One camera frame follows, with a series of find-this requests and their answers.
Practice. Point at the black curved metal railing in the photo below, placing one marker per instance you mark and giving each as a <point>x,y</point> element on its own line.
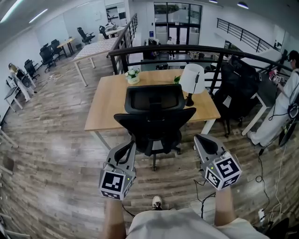
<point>113,63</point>

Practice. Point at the white shade table lamp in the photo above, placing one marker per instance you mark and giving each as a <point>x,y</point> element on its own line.
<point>191,79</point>

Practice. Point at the person's right forearm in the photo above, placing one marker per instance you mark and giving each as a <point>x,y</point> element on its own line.
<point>224,207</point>

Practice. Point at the black staircase railing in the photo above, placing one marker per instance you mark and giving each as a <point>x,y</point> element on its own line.
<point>217,23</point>

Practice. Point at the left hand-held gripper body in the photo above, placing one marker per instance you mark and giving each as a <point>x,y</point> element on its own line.
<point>112,182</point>

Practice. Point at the small yellow wooden desk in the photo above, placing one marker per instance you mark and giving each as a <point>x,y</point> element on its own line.
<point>66,40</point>

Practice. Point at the person's left forearm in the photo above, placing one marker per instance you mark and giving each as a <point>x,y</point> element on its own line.
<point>115,219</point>

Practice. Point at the person's white shirt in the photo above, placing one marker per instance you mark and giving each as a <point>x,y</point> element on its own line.
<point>182,226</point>

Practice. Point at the small green potted plant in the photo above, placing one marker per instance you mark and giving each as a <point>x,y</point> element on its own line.
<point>177,79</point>

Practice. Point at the black framed glass door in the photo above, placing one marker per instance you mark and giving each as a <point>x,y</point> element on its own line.
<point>182,35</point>

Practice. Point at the black mesh office chair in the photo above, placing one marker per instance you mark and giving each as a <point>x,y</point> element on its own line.
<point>154,126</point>

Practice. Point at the white potted flower plant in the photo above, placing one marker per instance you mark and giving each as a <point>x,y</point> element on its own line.
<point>133,80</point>

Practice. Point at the wooden desk with white legs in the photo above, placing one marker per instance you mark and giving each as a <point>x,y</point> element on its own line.
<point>112,102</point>

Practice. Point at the person's left white shoe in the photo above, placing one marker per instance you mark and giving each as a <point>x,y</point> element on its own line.
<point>157,201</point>

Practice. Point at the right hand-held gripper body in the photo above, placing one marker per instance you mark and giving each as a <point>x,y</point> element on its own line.
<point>224,170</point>

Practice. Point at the black office chair with tag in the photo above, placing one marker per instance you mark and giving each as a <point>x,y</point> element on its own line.
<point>238,86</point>

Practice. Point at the dark top desk white legs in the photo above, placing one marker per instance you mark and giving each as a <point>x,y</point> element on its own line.
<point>11,93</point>
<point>268,98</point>

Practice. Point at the white linear ceiling light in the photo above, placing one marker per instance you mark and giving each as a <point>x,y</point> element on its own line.
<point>10,11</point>
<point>37,16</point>

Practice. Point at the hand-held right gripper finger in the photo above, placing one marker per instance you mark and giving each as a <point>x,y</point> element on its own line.
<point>200,152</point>
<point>219,145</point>

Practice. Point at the white wall poster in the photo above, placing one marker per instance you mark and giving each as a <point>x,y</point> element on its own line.
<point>98,15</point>

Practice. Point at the blue wall sign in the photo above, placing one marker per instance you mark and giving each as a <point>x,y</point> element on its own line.
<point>151,35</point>

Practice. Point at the long patterned white table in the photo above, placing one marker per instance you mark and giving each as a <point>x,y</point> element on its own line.
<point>98,47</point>

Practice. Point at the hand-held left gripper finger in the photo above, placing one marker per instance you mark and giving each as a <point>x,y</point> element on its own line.
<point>111,156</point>
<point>132,161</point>

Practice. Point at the white power strip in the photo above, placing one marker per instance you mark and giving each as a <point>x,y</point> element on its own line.
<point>261,214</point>

